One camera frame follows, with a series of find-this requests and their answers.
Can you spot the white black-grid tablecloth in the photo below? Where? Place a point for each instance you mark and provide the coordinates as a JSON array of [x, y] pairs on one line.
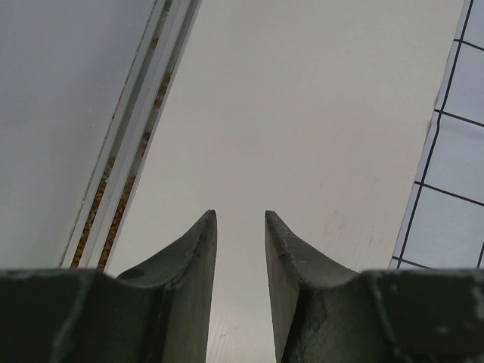
[[443, 221]]

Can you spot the aluminium enclosure frame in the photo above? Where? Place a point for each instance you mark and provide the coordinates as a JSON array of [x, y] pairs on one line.
[[115, 176]]

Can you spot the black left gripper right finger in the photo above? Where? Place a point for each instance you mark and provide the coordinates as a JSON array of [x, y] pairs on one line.
[[324, 312]]

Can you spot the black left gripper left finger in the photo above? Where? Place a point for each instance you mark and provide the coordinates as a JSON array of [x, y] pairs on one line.
[[156, 311]]

